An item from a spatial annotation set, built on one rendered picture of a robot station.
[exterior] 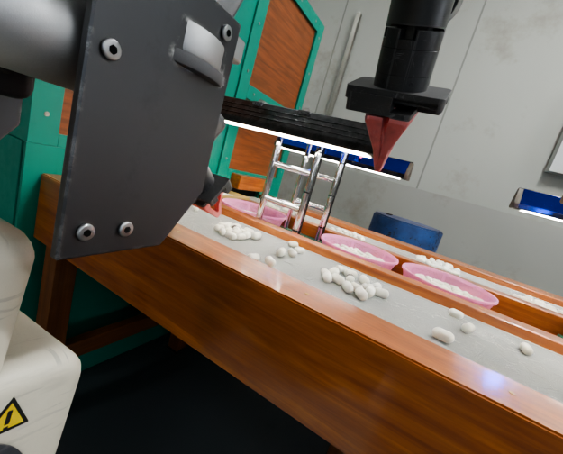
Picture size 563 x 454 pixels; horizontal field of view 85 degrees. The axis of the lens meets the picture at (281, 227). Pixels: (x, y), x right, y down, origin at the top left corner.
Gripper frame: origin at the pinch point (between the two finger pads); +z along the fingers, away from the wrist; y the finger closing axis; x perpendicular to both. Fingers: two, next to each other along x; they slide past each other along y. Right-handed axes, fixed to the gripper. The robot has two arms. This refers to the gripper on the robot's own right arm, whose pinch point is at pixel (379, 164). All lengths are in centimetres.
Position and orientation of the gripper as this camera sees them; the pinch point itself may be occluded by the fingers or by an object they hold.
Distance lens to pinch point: 41.9
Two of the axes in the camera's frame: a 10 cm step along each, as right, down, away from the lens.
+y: -8.7, -3.3, 3.7
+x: -4.9, 4.8, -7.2
